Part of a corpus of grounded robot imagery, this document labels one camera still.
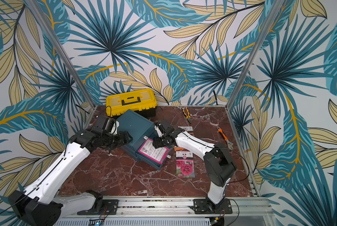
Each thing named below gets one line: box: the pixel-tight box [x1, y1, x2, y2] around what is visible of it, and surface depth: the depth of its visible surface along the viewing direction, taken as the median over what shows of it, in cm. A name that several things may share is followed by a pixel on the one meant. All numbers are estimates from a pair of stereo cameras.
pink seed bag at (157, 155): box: [137, 138, 170, 165], surface depth 87 cm
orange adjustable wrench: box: [216, 126, 234, 150], surface depth 105 cm
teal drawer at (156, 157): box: [135, 136, 172, 171], surface depth 87 cm
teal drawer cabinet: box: [116, 109, 169, 170], surface depth 85 cm
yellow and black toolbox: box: [105, 88, 158, 120], surface depth 102 cm
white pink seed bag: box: [176, 151, 196, 178], surface depth 90 cm
